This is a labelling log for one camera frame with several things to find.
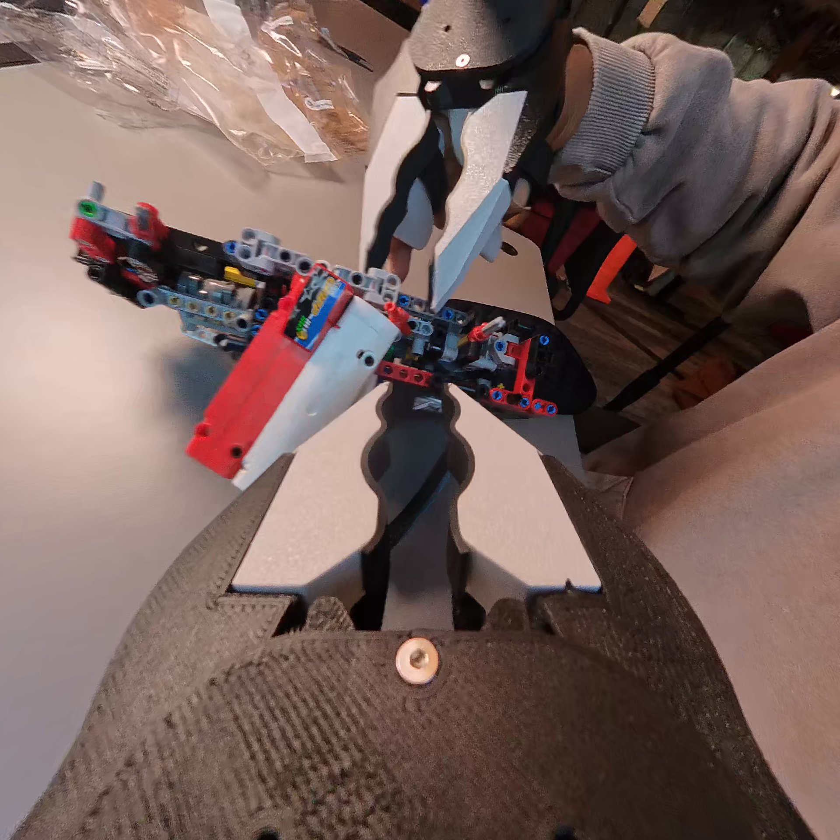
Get lego race car model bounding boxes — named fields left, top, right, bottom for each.
left=69, top=182, right=598, bottom=546

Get person's right forearm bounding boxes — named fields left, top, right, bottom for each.
left=548, top=29, right=840, bottom=316

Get red lego slope piece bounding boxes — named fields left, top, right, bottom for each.
left=185, top=262, right=355, bottom=480

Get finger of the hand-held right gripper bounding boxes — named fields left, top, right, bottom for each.
left=430, top=91, right=529, bottom=311
left=357, top=92, right=454, bottom=273

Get red chair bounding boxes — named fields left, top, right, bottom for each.
left=525, top=197, right=639, bottom=309

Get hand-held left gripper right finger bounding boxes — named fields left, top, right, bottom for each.
left=448, top=382, right=603, bottom=605

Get person's right hand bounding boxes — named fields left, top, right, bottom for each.
left=387, top=182, right=455, bottom=281

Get clear plastic bag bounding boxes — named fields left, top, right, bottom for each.
left=0, top=0, right=371, bottom=173

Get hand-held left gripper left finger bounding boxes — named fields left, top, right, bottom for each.
left=231, top=382, right=396, bottom=608

